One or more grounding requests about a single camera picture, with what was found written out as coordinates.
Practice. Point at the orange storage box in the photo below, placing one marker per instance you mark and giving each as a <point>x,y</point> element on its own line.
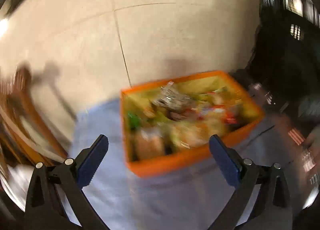
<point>202,82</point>

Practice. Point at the light blue striped tablecloth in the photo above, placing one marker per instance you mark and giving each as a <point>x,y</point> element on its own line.
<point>190,198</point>

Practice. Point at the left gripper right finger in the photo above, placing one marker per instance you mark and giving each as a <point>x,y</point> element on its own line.
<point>261,198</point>

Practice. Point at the brown cookie clear packet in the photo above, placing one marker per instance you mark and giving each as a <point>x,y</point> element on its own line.
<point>149,143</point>

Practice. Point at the silver foil snack packet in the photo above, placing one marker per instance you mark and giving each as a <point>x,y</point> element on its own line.
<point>171,98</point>

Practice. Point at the wooden chair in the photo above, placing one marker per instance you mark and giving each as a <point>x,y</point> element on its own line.
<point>34,132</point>

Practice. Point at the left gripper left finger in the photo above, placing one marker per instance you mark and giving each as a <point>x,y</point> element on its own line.
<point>44,209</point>

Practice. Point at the green snack packet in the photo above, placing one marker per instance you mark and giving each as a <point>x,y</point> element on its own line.
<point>134,121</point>

